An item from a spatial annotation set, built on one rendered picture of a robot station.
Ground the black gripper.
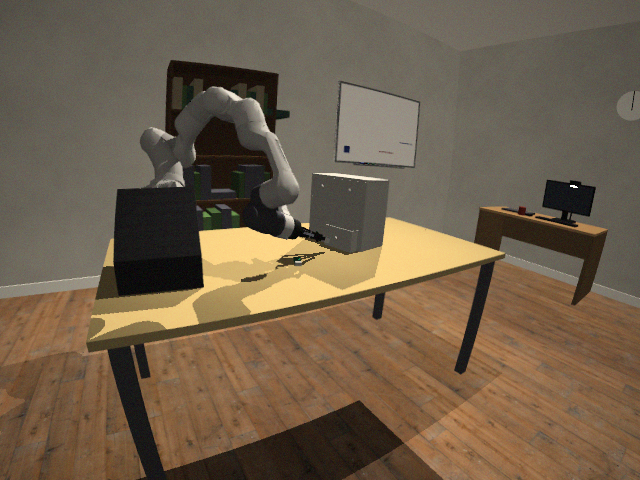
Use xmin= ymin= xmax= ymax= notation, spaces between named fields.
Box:
xmin=288 ymin=219 xmax=331 ymax=244

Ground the grey drawer front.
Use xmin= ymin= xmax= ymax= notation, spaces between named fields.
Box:
xmin=311 ymin=196 xmax=335 ymax=220
xmin=337 ymin=178 xmax=366 ymax=204
xmin=324 ymin=223 xmax=362 ymax=253
xmin=335 ymin=201 xmax=364 ymax=227
xmin=312 ymin=175 xmax=337 ymax=199
xmin=310 ymin=216 xmax=334 ymax=235

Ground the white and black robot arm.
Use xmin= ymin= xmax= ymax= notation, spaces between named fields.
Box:
xmin=140 ymin=87 xmax=300 ymax=240

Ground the grey chest of drawers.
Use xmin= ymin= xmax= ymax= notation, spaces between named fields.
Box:
xmin=309 ymin=173 xmax=390 ymax=252

